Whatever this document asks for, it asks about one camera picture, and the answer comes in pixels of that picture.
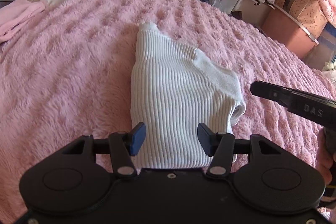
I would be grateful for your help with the terracotta storage box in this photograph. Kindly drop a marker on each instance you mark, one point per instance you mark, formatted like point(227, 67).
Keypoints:
point(279, 26)

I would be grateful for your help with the floral fabric storage bag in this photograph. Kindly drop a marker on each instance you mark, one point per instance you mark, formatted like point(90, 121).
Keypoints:
point(308, 12)

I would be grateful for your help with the pink folded garment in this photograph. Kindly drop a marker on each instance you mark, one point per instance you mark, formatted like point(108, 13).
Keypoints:
point(16, 15)

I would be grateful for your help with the pink fluffy bed blanket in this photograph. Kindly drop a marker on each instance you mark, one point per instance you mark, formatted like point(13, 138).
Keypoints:
point(67, 74)

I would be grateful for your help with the white ribbed knit sweater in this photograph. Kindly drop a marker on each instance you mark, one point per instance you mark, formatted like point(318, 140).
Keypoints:
point(174, 88)

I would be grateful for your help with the person's right hand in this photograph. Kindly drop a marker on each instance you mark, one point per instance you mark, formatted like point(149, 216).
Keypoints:
point(324, 158)

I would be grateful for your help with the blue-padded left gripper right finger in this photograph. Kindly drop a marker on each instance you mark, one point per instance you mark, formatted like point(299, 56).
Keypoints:
point(220, 147)

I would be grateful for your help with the blue clear storage bin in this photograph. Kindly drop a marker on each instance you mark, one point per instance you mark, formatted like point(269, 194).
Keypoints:
point(324, 52)

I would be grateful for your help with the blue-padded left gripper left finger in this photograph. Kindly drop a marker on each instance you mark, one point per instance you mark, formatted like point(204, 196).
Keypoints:
point(123, 146)

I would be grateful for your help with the white ruffled pillow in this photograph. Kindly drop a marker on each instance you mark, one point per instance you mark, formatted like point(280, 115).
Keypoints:
point(329, 71)

